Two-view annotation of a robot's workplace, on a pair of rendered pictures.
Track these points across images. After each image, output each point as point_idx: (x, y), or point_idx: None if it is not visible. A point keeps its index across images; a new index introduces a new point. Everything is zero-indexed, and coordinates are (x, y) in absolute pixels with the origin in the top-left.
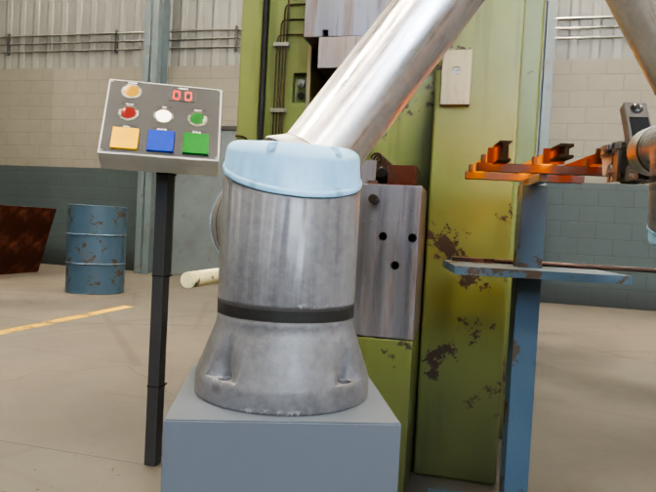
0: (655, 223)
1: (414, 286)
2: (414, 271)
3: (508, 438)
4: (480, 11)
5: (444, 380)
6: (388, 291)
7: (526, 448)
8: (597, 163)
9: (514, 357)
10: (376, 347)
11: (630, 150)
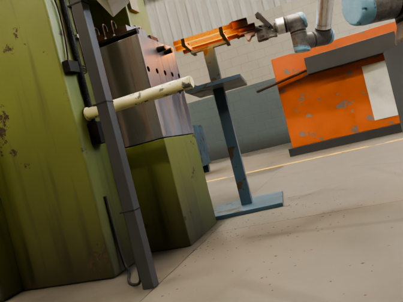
0: (304, 42)
1: (186, 102)
2: (184, 94)
3: (241, 160)
4: None
5: None
6: (182, 106)
7: (243, 163)
8: (238, 36)
9: (232, 123)
10: (188, 139)
11: (279, 24)
